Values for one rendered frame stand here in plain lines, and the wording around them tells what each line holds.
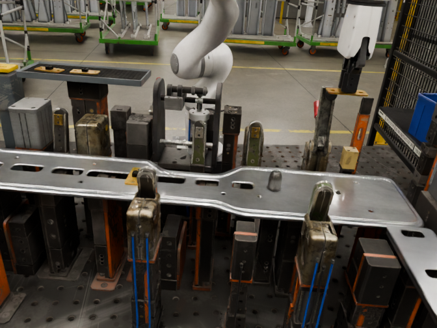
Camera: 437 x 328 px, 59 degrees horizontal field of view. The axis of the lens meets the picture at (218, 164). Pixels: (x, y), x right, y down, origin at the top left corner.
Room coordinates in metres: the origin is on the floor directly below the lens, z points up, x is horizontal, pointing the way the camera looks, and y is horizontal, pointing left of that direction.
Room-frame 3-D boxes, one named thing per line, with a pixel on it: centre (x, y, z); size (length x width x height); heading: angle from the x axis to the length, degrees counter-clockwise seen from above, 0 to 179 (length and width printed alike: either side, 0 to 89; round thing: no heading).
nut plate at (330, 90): (0.81, -0.26, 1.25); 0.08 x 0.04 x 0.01; 89
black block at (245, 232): (0.65, -0.07, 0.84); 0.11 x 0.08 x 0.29; 179
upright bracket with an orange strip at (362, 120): (0.97, -0.37, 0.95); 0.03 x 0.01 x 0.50; 89
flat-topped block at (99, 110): (1.17, 0.42, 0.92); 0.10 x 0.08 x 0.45; 89
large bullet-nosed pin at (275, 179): (0.82, -0.14, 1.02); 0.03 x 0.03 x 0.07
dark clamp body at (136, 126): (1.02, 0.23, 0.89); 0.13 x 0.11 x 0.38; 179
